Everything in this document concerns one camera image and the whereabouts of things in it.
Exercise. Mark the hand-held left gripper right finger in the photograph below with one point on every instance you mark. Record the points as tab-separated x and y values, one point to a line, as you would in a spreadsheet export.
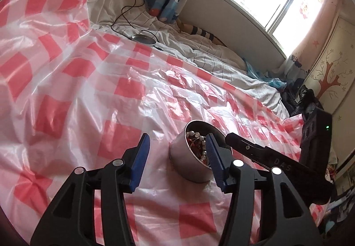
215	162

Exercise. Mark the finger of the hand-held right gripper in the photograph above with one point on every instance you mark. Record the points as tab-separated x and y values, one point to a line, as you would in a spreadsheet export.
244	146

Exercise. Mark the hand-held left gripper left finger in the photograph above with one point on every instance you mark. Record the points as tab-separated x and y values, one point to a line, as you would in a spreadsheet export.
140	162

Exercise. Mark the round metal tin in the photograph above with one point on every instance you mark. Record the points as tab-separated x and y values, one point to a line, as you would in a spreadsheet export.
183	164

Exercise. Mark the black jacket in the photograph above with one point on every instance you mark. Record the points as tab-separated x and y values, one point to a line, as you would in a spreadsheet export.
302	99

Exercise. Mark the blue patterned cloth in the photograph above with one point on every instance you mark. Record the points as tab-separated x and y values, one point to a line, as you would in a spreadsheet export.
337	212

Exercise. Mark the blue plastic bag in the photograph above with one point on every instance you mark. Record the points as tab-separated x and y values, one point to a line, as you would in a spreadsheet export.
263	75

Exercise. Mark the wardrobe with tree decal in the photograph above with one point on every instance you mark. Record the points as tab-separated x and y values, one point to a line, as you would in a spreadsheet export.
332	68

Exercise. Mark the white grid-lined duvet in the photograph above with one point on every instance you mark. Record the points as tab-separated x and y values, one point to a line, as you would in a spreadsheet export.
222	63

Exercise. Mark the red checked plastic sheet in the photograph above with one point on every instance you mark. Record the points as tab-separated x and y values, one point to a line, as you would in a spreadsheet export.
83	90

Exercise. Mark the round metal tin lid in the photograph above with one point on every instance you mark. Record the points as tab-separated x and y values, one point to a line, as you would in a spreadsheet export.
144	39

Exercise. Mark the pale cartoon print curtain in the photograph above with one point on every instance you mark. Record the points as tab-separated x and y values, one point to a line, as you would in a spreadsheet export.
319	27

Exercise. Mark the white bed headboard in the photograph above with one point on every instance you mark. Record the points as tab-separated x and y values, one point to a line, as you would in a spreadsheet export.
235	13

